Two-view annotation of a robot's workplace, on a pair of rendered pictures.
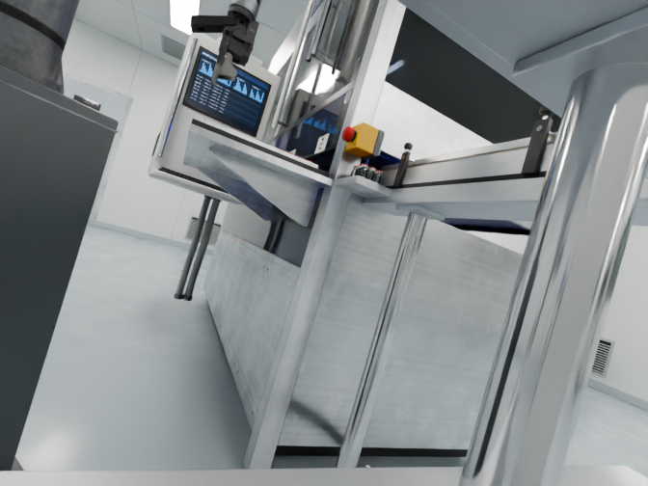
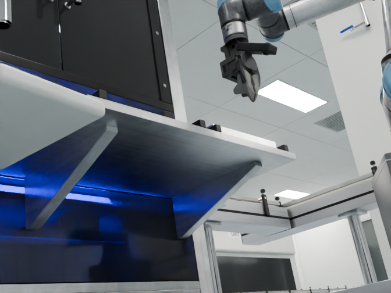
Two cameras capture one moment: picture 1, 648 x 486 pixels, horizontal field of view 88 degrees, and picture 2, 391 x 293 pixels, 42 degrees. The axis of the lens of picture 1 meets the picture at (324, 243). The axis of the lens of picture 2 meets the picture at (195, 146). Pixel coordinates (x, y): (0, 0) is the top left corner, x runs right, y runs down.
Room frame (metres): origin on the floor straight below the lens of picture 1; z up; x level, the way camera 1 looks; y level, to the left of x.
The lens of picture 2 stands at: (1.64, 1.54, 0.40)
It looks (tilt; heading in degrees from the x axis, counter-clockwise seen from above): 22 degrees up; 246
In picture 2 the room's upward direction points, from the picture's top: 9 degrees counter-clockwise
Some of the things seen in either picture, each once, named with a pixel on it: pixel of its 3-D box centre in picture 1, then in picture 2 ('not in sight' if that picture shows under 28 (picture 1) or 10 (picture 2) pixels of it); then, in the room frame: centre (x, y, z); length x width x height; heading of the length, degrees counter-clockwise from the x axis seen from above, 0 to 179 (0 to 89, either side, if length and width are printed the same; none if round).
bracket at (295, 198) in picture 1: (260, 189); (217, 202); (1.00, 0.22, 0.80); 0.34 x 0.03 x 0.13; 114
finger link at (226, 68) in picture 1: (226, 69); (248, 90); (0.93, 0.39, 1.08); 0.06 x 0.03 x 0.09; 114
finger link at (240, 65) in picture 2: not in sight; (243, 71); (0.95, 0.43, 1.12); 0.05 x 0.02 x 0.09; 24
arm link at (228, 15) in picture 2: not in sight; (231, 13); (0.94, 0.41, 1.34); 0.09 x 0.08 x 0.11; 139
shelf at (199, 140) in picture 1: (254, 174); (146, 167); (1.24, 0.32, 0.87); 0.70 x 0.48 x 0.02; 24
